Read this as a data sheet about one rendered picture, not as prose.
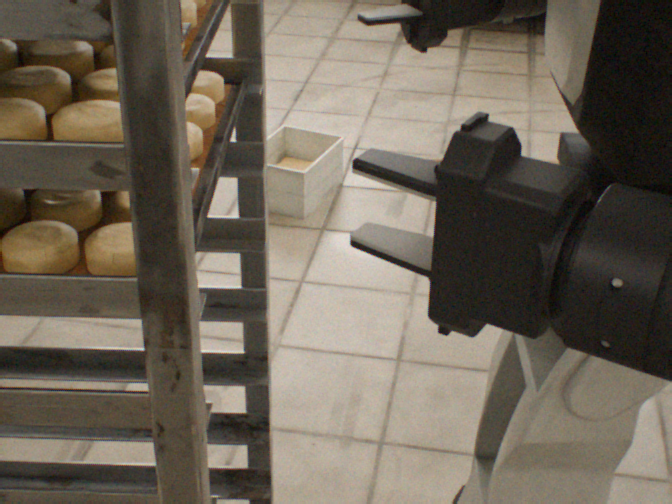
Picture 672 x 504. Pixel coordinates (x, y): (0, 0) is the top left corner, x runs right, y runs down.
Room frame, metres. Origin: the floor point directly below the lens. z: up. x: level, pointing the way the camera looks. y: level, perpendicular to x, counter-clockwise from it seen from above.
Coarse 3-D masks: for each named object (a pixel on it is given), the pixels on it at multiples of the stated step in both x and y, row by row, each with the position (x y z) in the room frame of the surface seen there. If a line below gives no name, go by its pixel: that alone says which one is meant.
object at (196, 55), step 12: (216, 0) 0.90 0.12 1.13; (228, 0) 0.88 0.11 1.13; (216, 12) 0.81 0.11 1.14; (204, 24) 0.82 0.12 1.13; (216, 24) 0.80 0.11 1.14; (204, 36) 0.75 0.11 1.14; (192, 48) 0.76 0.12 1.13; (204, 48) 0.74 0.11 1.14; (192, 60) 0.69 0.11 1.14; (192, 72) 0.68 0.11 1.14; (192, 84) 0.67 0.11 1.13
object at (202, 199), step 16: (240, 96) 0.86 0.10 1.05; (224, 112) 0.84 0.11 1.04; (224, 128) 0.81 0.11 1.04; (224, 144) 0.74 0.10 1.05; (208, 160) 0.74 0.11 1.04; (224, 160) 0.74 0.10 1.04; (208, 176) 0.71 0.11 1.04; (208, 192) 0.65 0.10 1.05; (192, 208) 0.65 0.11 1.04; (208, 208) 0.65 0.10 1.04
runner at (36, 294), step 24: (0, 288) 0.51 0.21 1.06; (24, 288) 0.51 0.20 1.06; (48, 288) 0.51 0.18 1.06; (72, 288) 0.51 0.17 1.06; (96, 288) 0.51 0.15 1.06; (120, 288) 0.51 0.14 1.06; (0, 312) 0.51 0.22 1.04; (24, 312) 0.51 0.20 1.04; (48, 312) 0.51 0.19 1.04; (72, 312) 0.51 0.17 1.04; (96, 312) 0.51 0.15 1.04; (120, 312) 0.51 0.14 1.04
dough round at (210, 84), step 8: (200, 72) 0.89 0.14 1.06; (208, 72) 0.89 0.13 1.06; (200, 80) 0.87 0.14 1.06; (208, 80) 0.87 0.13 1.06; (216, 80) 0.87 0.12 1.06; (192, 88) 0.85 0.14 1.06; (200, 88) 0.85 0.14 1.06; (208, 88) 0.86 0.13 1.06; (216, 88) 0.86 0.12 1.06; (208, 96) 0.85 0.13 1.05; (216, 96) 0.86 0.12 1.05
